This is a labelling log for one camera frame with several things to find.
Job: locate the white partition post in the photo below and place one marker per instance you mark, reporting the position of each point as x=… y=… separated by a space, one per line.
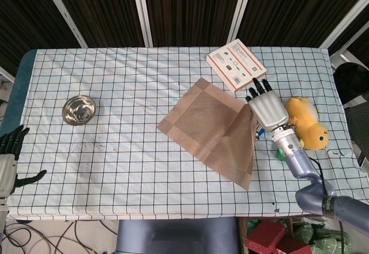
x=64 y=13
x=343 y=20
x=239 y=12
x=142 y=12

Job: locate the yellow plush duck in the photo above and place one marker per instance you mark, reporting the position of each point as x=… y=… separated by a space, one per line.
x=310 y=124

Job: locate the green and yellow pack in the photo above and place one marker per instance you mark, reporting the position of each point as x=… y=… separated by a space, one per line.
x=280 y=154

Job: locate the stainless steel bowl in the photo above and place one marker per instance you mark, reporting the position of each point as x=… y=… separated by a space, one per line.
x=79 y=110

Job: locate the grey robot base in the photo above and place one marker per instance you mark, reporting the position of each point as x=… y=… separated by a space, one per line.
x=178 y=236

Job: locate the white box with orange stripes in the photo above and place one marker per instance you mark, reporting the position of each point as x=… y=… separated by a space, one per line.
x=233 y=61

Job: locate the white shelf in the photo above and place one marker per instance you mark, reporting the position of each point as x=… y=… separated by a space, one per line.
x=5 y=78

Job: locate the white black checked tablecloth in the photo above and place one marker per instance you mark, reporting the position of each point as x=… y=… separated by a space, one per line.
x=129 y=92

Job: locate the teal padded table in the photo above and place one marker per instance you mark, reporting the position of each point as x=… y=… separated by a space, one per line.
x=20 y=92

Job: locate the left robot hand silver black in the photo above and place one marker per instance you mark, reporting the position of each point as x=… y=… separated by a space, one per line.
x=7 y=173

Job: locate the green patterned cloth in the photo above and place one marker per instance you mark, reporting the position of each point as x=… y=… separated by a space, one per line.
x=325 y=239

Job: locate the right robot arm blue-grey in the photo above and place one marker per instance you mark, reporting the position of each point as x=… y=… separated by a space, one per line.
x=302 y=164

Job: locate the brown woven placemat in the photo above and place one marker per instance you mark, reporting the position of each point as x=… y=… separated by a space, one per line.
x=213 y=127

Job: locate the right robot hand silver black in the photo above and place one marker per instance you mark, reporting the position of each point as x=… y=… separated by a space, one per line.
x=268 y=111

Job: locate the small red box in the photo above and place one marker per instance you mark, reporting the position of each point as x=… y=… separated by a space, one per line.
x=294 y=248

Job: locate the blue cookie packet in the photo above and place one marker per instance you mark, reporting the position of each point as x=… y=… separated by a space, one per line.
x=261 y=133

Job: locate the black chair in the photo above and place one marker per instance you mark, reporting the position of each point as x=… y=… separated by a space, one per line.
x=351 y=81

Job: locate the large red box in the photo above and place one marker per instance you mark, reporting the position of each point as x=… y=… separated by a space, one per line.
x=265 y=235

